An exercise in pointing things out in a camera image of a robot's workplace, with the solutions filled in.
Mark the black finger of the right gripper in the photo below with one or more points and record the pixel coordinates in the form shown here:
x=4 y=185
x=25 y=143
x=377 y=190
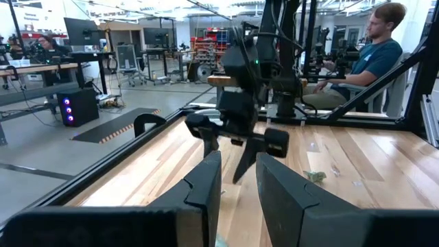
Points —
x=210 y=145
x=248 y=158

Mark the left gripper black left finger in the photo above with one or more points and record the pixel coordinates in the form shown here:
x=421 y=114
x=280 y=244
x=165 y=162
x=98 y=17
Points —
x=199 y=192

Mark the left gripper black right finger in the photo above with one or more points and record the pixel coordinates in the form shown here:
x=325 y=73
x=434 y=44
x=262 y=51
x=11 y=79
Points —
x=291 y=206

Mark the green paper bill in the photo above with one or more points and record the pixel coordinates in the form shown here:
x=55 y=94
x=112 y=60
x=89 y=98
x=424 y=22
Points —
x=315 y=176

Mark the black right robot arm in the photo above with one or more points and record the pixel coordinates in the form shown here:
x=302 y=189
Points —
x=240 y=65

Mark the wooden bench top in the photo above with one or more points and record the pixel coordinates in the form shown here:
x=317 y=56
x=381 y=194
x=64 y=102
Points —
x=219 y=81

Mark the small clear plastic scrap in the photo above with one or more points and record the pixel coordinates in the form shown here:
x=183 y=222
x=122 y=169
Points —
x=335 y=170
x=357 y=183

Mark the black table clamp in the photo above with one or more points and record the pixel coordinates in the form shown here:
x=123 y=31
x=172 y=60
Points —
x=145 y=118

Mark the shelf rack with red bins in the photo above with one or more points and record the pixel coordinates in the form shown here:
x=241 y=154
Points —
x=211 y=44

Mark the black striped floor mat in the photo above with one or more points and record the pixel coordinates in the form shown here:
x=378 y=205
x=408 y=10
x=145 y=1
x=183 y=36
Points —
x=113 y=127

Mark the small black monitor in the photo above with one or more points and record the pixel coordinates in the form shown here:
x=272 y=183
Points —
x=156 y=36

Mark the black leader control arms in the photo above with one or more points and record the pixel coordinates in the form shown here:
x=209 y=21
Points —
x=337 y=58

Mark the rolling board stand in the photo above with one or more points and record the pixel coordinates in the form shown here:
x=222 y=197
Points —
x=126 y=58

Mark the black computer tower purple lights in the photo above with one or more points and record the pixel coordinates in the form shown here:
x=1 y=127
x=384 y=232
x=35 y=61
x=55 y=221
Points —
x=82 y=106

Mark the black desk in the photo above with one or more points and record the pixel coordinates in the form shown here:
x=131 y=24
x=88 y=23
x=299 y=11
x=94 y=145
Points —
x=92 y=55

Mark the seated person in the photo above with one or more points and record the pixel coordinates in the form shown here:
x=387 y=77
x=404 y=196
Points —
x=377 y=58

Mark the grey chair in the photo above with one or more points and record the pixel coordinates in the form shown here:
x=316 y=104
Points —
x=396 y=96

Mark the large black monitor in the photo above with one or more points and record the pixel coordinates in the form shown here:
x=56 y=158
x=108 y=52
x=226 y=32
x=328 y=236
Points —
x=80 y=32

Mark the person at desk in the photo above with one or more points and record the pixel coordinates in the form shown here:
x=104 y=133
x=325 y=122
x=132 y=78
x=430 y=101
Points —
x=48 y=44

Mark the wooden top desk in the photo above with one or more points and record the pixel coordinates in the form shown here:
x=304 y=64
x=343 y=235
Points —
x=31 y=68

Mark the black metal rig frame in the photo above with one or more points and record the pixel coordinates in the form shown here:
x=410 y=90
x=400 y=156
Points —
x=377 y=82

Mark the aluminium profile rail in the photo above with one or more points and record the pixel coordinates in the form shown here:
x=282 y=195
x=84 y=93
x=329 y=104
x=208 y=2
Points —
x=430 y=120

